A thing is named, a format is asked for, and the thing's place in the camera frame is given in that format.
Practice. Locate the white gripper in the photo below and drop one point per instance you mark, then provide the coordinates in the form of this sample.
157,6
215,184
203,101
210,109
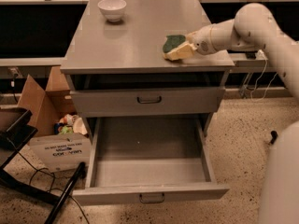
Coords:
202,41

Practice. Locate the green and yellow sponge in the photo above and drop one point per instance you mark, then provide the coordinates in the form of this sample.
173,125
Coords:
173,43

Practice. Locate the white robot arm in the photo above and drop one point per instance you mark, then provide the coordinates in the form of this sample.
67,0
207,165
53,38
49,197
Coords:
253,28

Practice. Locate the grey drawer cabinet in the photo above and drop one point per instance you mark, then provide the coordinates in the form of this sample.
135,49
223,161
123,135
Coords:
128,54

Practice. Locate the closed grey upper drawer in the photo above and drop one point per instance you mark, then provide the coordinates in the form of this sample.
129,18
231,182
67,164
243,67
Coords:
147,102

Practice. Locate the open grey lower drawer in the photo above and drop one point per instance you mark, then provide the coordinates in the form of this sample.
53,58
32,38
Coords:
149,160

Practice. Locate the black plug on ledge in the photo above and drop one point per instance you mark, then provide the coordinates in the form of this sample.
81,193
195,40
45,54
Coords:
251,55

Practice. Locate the white power adapter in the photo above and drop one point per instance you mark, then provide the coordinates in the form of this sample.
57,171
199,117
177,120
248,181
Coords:
261,55

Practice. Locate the white ceramic bowl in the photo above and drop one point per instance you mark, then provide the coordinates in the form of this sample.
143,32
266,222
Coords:
112,10

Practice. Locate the black bar right floor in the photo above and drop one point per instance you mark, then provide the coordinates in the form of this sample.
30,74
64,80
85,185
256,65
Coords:
274,137

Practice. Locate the toys inside cardboard box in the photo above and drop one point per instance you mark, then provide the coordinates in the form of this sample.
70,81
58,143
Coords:
70,124

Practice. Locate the open cardboard box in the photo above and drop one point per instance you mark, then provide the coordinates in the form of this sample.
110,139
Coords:
57,151

